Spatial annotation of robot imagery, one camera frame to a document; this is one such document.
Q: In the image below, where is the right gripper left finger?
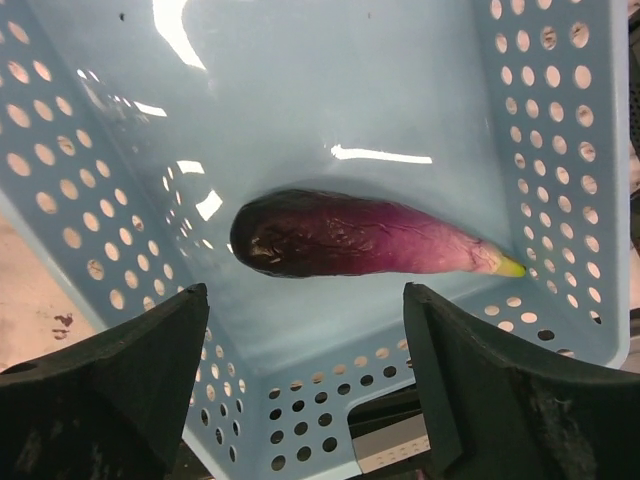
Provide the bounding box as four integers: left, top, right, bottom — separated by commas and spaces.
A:
1, 283, 209, 479

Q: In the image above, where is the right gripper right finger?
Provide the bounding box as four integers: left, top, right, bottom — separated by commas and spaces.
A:
403, 283, 639, 479

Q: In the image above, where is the long purple eggplant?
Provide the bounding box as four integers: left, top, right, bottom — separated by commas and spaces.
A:
230, 189, 526, 278

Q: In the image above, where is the light blue plastic basket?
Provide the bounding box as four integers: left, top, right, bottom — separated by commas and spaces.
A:
1, 1, 630, 479

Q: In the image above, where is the black mounting rail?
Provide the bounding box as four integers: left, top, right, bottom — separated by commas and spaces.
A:
348, 385, 430, 479

